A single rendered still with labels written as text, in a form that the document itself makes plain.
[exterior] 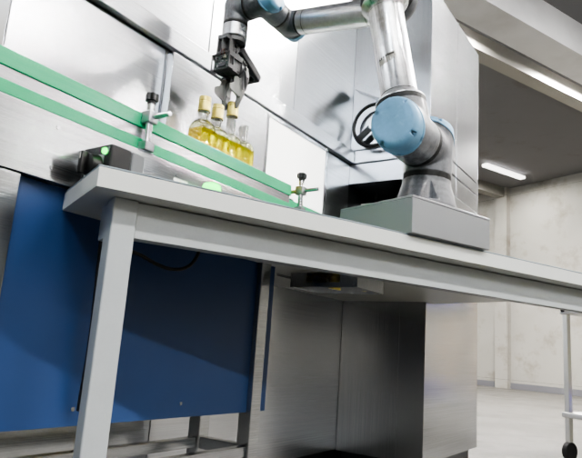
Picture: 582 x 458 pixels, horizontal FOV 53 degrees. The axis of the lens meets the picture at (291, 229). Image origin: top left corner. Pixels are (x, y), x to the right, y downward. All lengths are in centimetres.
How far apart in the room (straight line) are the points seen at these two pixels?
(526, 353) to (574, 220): 287
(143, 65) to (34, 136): 69
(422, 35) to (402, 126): 150
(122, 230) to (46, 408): 36
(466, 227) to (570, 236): 1153
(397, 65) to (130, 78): 73
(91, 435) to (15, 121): 53
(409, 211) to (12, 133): 77
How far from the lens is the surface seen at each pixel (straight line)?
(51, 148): 112
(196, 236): 102
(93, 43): 165
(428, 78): 266
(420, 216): 126
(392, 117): 131
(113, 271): 96
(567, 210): 1302
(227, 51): 175
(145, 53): 176
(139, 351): 126
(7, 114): 109
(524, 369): 1321
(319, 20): 179
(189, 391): 138
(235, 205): 101
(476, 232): 138
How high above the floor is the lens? 50
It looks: 12 degrees up
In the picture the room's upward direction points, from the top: 4 degrees clockwise
